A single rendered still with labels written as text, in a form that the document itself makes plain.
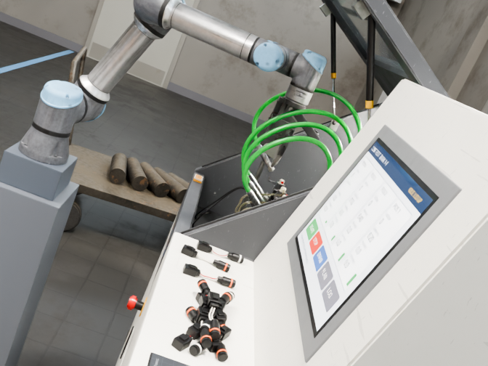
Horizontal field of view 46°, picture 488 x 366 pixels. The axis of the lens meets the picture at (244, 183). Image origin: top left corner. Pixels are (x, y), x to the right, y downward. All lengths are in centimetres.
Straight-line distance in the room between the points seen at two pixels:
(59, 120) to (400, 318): 129
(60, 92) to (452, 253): 131
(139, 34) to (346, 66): 724
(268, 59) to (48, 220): 82
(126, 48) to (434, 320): 133
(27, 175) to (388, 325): 131
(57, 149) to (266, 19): 710
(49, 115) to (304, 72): 77
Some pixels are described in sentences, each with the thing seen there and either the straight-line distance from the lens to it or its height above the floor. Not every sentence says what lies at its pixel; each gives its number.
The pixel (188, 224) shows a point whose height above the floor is 95.
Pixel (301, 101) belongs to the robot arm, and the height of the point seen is 137.
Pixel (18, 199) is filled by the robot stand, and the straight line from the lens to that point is 185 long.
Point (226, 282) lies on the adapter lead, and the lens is 130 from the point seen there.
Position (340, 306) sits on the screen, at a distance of 92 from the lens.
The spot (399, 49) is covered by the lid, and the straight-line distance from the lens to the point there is 139.
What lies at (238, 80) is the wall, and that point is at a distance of 881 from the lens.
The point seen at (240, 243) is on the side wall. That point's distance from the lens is 148.
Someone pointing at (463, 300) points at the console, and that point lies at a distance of 80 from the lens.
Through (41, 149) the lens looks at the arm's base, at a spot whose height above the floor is 94.
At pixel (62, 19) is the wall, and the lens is 913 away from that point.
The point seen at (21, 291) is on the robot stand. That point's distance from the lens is 197.
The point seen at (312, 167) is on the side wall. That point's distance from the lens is 211.
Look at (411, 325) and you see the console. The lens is 80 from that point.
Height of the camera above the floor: 155
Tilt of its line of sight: 16 degrees down
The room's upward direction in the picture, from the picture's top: 24 degrees clockwise
